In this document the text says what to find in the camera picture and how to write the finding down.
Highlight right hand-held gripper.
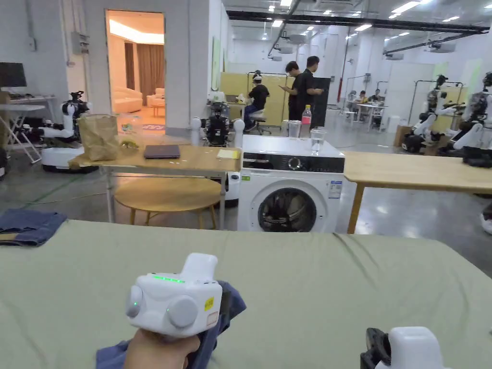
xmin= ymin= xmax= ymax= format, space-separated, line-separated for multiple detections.
xmin=360 ymin=326 xmax=452 ymax=369

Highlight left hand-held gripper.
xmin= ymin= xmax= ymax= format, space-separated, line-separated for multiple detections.
xmin=125 ymin=252 xmax=233 ymax=341

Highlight dark blue shirt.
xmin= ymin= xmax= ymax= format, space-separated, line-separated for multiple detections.
xmin=96 ymin=280 xmax=247 ymax=369

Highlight person's left hand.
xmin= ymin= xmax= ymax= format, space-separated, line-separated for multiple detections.
xmin=123 ymin=328 xmax=202 ymax=369

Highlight bed with pale green sheet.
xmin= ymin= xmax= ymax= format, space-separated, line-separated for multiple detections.
xmin=0 ymin=219 xmax=492 ymax=369

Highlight round wooden low table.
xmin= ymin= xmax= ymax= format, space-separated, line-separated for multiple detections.
xmin=114 ymin=176 xmax=222 ymax=231

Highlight white washing machine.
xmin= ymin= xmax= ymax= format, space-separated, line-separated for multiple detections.
xmin=237 ymin=104 xmax=346 ymax=234

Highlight rectangular wooden table, white legs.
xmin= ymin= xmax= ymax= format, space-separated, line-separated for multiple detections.
xmin=68 ymin=113 xmax=243 ymax=231

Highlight folded dark blue garment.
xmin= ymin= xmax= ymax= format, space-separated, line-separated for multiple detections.
xmin=0 ymin=209 xmax=68 ymax=247

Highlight long wooden table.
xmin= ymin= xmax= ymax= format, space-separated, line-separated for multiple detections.
xmin=343 ymin=150 xmax=492 ymax=235

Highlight black and white humanoid robot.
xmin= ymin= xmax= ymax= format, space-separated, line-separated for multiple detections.
xmin=191 ymin=101 xmax=246 ymax=210

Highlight white wheeled robot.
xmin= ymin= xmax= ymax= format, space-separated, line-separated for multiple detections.
xmin=38 ymin=91 xmax=94 ymax=174

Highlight cream armchair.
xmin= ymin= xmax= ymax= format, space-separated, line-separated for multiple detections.
xmin=147 ymin=88 xmax=166 ymax=109

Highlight cream sofa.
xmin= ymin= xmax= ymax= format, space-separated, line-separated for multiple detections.
xmin=111 ymin=86 xmax=144 ymax=114

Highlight white folding table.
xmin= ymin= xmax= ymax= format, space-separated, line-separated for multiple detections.
xmin=0 ymin=94 xmax=58 ymax=165

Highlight group of people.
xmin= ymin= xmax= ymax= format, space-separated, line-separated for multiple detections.
xmin=345 ymin=88 xmax=390 ymax=123

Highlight black computer monitor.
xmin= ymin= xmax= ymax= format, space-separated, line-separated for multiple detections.
xmin=0 ymin=62 xmax=28 ymax=90

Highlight grey wall electrical box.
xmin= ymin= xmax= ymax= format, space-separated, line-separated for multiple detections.
xmin=71 ymin=31 xmax=90 ymax=57

